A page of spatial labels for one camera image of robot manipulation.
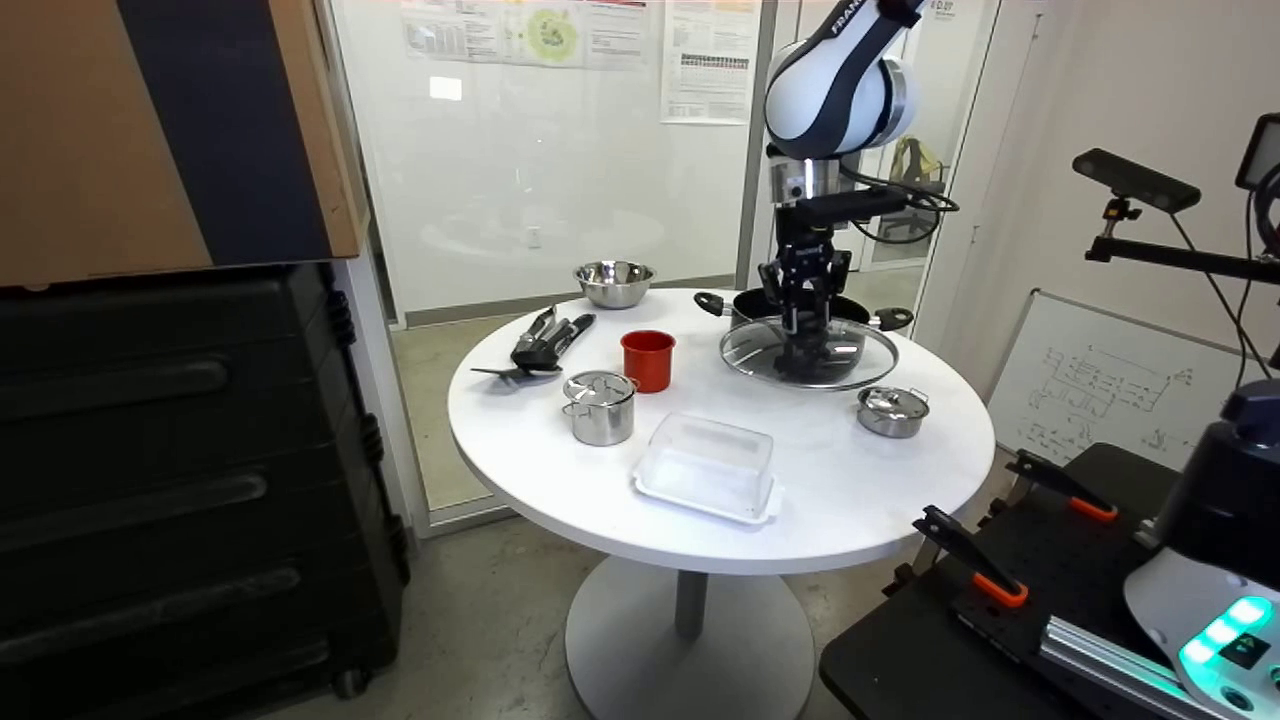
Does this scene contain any white whiteboard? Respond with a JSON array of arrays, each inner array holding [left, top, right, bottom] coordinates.
[[983, 286, 1266, 470]]

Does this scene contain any red plastic cup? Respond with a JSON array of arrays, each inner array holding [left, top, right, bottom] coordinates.
[[616, 326, 679, 394]]

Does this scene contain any white table pedestal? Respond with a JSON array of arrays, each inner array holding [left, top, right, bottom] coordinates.
[[560, 554, 815, 720]]

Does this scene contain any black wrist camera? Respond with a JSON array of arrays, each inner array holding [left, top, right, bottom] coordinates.
[[775, 178, 926, 233]]

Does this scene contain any small steel pot with lid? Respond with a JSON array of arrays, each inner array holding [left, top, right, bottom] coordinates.
[[852, 385, 936, 444]]

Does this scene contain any black cooking pot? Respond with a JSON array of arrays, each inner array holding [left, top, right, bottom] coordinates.
[[693, 283, 918, 385]]

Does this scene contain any aluminium rail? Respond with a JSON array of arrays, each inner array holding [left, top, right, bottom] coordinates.
[[1037, 613, 1205, 720]]

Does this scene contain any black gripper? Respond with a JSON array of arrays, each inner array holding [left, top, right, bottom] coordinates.
[[775, 210, 857, 344]]

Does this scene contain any brown cardboard box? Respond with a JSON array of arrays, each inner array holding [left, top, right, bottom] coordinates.
[[0, 0, 367, 296]]

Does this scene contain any poster with green circle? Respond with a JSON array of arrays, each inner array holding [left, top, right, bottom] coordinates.
[[399, 0, 663, 71]]

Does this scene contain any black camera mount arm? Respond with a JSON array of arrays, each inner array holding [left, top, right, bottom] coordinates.
[[1080, 194, 1280, 286]]

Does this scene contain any steel mug with lid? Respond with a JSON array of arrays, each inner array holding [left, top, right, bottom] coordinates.
[[557, 367, 639, 452]]

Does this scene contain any black kitchen utensil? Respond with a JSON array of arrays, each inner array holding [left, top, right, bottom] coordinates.
[[514, 309, 601, 375], [473, 300, 565, 392]]

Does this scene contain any black stereo camera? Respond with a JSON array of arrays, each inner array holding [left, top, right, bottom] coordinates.
[[1070, 143, 1205, 214]]

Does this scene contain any black breadboard robot table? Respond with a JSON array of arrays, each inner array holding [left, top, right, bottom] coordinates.
[[815, 435, 1280, 720]]

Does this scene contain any white text poster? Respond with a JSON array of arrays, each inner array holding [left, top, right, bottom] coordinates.
[[662, 0, 760, 132]]

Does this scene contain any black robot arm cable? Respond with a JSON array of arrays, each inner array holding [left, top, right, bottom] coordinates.
[[852, 163, 964, 251]]

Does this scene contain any black clamp orange handle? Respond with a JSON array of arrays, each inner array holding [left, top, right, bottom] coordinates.
[[913, 500, 1037, 614], [1006, 449, 1123, 526]]

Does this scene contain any steel mixing bowl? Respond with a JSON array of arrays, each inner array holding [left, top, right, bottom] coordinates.
[[574, 254, 662, 311]]

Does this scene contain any clear plastic food container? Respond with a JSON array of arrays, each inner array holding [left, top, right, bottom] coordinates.
[[630, 408, 779, 531]]

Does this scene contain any large black equipment case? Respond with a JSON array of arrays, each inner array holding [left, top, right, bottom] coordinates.
[[0, 258, 417, 703]]

